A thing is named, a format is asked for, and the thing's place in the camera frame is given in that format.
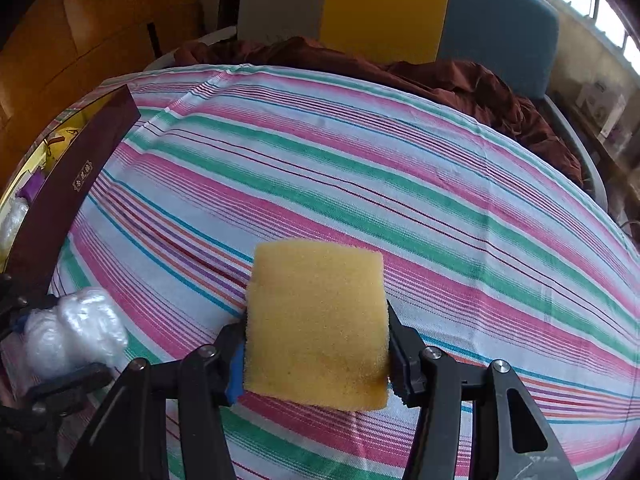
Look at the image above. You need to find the white plastic wrap ball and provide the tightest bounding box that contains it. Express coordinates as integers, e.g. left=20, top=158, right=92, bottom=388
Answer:
left=24, top=287, right=128, bottom=379

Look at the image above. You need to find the yellow sponge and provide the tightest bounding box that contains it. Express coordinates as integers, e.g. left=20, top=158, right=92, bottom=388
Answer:
left=244, top=240, right=390, bottom=411

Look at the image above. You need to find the yellow sock ball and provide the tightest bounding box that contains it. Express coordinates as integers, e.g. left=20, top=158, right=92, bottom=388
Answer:
left=46, top=128, right=80, bottom=157

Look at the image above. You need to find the striped bed sheet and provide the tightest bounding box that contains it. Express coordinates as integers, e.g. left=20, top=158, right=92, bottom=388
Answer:
left=50, top=65, right=639, bottom=479

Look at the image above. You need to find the gold interior storage box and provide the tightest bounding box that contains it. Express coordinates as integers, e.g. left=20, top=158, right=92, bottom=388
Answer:
left=4, top=86, right=140, bottom=299

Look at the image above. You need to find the maroon blanket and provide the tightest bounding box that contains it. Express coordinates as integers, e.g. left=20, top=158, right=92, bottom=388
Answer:
left=174, top=36, right=584, bottom=186

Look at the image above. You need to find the white appliance box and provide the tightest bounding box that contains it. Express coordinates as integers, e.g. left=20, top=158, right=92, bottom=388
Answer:
left=576, top=80, right=627, bottom=140

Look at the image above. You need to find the wooden wardrobe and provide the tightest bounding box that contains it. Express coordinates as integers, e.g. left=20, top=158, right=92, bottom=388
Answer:
left=1, top=0, right=219, bottom=181

